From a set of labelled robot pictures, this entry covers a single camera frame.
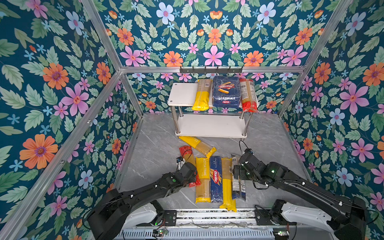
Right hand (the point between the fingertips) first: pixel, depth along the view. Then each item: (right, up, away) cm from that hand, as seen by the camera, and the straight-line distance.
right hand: (238, 171), depth 77 cm
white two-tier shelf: (+1, +35, +46) cm, 58 cm away
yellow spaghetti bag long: (-5, -16, -1) cm, 17 cm away
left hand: (-22, -2, +7) cm, 23 cm away
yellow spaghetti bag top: (-20, +11, +21) cm, 31 cm away
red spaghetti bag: (-29, +6, +16) cm, 33 cm away
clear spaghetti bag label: (+1, -9, +4) cm, 10 cm away
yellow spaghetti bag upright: (-19, -8, +6) cm, 21 cm away
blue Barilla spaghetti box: (-11, -12, +1) cm, 17 cm away
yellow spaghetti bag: (-19, +37, -2) cm, 42 cm away
